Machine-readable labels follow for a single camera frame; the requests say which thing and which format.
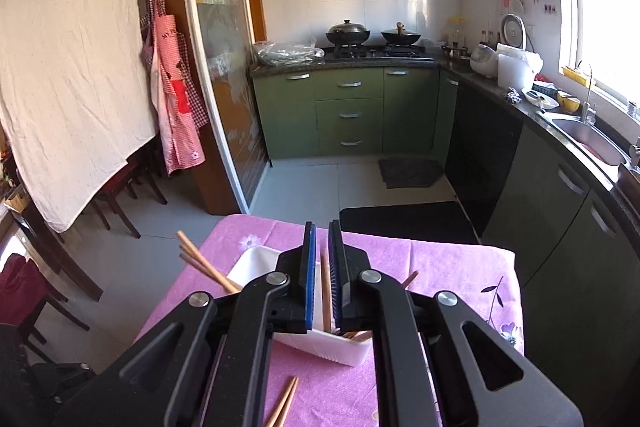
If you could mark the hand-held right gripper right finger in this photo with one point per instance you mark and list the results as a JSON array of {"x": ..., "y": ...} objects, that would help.
[{"x": 336, "y": 267}]

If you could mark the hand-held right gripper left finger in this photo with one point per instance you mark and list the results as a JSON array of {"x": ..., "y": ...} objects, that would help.
[{"x": 311, "y": 267}]

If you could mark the white plastic utensil holder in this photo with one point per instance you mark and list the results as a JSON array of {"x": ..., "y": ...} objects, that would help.
[{"x": 255, "y": 262}]

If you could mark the black floor mat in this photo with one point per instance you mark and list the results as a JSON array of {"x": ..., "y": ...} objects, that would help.
[{"x": 405, "y": 222}]

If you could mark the pink floral tablecloth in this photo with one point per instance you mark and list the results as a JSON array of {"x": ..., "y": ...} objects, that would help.
[{"x": 450, "y": 267}]

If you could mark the grey floor mat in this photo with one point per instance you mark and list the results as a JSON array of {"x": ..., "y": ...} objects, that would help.
[{"x": 410, "y": 173}]

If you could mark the green base cabinet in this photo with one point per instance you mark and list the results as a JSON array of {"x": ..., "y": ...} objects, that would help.
[{"x": 285, "y": 117}]

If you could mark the dark wooden chair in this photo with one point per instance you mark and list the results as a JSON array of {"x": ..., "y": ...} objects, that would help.
[{"x": 125, "y": 192}]

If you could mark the sliding glass door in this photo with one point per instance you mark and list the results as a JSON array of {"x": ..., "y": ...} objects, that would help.
[{"x": 225, "y": 82}]

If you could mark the dark kitchen counter cabinet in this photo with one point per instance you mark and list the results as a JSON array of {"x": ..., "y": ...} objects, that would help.
[{"x": 525, "y": 177}]

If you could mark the red checkered apron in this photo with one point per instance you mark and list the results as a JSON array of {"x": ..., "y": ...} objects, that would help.
[{"x": 172, "y": 107}]

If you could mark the clear plastic bag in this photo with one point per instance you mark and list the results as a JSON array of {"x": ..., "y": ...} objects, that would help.
[{"x": 287, "y": 53}]

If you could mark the black gas stove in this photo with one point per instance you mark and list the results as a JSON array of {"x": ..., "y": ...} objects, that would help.
[{"x": 380, "y": 52}]

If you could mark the black wok with lid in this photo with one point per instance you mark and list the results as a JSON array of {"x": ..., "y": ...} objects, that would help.
[{"x": 348, "y": 34}]

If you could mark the white rice cooker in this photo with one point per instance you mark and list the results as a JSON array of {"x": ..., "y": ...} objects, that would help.
[{"x": 484, "y": 59}]

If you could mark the white bowl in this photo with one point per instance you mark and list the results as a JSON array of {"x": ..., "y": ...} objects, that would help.
[{"x": 540, "y": 99}]

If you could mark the steel sink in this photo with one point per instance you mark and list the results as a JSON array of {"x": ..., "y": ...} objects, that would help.
[{"x": 590, "y": 139}]

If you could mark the red cushioned chair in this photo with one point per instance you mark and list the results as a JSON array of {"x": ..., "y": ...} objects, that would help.
[{"x": 25, "y": 287}]

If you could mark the steel faucet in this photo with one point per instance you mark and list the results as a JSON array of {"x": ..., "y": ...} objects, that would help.
[{"x": 590, "y": 107}]

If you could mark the yellow windowsill rack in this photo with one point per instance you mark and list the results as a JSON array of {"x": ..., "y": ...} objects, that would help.
[{"x": 576, "y": 74}]

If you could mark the white hanging cloth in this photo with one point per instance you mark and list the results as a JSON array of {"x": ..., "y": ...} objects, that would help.
[{"x": 75, "y": 57}]

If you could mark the window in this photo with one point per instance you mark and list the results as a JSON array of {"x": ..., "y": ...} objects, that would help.
[{"x": 605, "y": 7}]

